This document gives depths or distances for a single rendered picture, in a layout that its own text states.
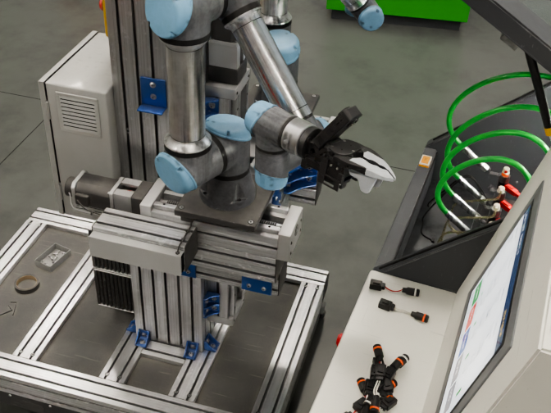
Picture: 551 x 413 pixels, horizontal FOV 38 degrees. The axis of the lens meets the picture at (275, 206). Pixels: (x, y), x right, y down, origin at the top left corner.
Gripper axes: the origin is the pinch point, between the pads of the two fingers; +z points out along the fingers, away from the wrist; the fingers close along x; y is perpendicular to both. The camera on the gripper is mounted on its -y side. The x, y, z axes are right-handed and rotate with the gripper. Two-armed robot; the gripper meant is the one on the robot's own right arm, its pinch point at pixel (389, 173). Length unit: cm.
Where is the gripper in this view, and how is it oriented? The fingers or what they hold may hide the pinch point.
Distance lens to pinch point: 155.7
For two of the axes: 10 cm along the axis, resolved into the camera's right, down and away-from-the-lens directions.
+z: 7.4, 4.4, -5.1
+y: -1.3, 8.4, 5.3
